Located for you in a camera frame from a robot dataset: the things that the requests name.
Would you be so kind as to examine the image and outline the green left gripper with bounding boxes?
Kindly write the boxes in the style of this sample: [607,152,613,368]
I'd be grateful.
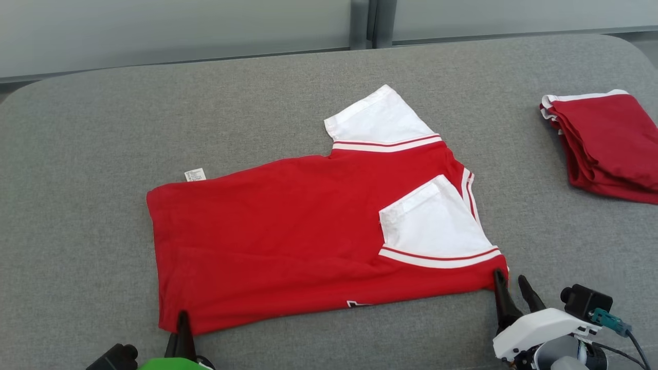
[138,310,214,370]

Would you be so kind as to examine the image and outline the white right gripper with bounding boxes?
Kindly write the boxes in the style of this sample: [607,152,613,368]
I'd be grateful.
[492,268,601,363]

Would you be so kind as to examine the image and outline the red shirt with white sleeves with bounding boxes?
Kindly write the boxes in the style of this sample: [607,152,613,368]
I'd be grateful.
[147,85,509,336]

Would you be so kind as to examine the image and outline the red shorts with white trim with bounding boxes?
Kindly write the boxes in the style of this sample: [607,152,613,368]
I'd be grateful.
[540,89,658,205]

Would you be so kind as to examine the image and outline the teal right camera connector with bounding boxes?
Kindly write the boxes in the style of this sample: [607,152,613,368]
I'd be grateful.
[590,307,633,337]

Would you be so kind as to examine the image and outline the black right camera cable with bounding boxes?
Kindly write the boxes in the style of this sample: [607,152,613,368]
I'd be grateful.
[625,329,653,370]

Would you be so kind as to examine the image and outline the grey aluminium door post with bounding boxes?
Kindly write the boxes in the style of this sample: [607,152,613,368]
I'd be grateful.
[372,0,397,49]

